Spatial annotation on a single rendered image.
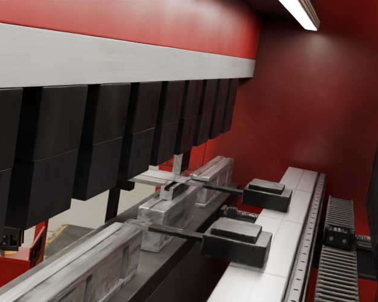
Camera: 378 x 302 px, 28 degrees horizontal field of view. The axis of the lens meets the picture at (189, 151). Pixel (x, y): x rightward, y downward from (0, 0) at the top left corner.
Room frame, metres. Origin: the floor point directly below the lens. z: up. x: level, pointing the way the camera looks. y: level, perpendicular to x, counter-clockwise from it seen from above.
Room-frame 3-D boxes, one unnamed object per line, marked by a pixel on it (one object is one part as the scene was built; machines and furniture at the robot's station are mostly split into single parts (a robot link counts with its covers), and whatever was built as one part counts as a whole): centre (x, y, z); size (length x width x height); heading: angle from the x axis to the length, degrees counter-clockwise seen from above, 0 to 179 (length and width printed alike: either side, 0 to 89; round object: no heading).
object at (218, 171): (2.40, -0.09, 0.92); 0.50 x 0.06 x 0.10; 169
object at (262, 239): (1.31, -0.04, 1.01); 0.26 x 0.12 x 0.05; 79
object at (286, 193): (1.82, -0.13, 1.01); 0.26 x 0.12 x 0.05; 79
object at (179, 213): (1.81, 0.02, 0.92); 0.39 x 0.06 x 0.10; 169
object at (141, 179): (1.89, 0.16, 1.00); 0.26 x 0.18 x 0.01; 79
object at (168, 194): (1.84, 0.02, 0.99); 0.20 x 0.03 x 0.03; 169
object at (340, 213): (1.58, -0.34, 1.02); 0.37 x 0.06 x 0.04; 169
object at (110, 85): (1.10, 0.16, 1.18); 0.15 x 0.09 x 0.17; 169
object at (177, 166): (1.86, 0.01, 1.05); 0.10 x 0.02 x 0.10; 169
